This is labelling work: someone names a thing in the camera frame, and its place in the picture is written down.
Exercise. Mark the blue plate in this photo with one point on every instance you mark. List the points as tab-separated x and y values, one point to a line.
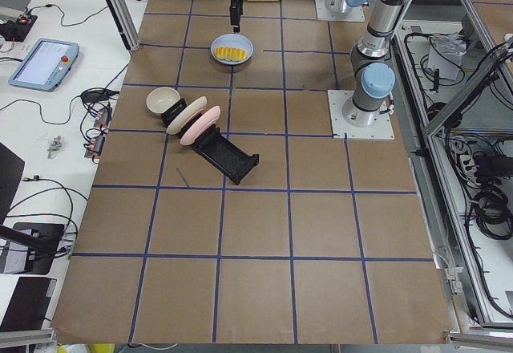
232	40

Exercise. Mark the orange striped bread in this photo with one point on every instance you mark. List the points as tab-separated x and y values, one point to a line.
230	54

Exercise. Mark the pink plate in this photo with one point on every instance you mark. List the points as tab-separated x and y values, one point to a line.
208	119

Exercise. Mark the cream plate in rack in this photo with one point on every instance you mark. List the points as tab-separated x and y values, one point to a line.
180	114

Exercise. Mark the cream bowl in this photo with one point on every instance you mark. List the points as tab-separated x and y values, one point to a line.
160	99

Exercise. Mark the black dish rack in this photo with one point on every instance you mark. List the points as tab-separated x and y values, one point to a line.
233	162

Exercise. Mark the near blue teach pendant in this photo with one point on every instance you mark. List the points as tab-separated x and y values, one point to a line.
46	65

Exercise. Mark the black monitor stand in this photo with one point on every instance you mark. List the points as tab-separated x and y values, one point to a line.
30	247

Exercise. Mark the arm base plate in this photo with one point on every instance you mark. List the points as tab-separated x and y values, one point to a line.
348	122
324	15

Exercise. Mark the aluminium frame post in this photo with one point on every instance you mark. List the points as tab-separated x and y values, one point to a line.
124	24

